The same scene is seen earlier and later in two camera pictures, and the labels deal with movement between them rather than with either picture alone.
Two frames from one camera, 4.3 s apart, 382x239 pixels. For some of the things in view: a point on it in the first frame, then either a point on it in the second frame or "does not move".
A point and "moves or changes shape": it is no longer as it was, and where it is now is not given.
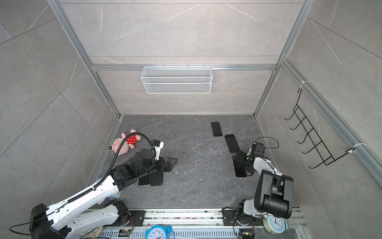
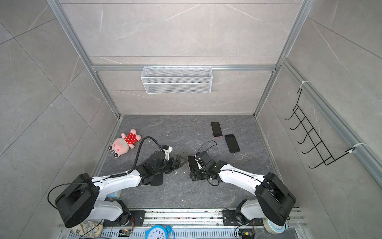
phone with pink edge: [216, 128] does not move
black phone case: [144, 179] moves or changes shape
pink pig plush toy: [130, 141] does not move
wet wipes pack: [112, 197] does not move
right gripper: [244, 156] -> [196, 176]
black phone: [232, 143] does not move
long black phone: [239, 167] -> [192, 163]
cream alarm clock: [274, 225] does not move
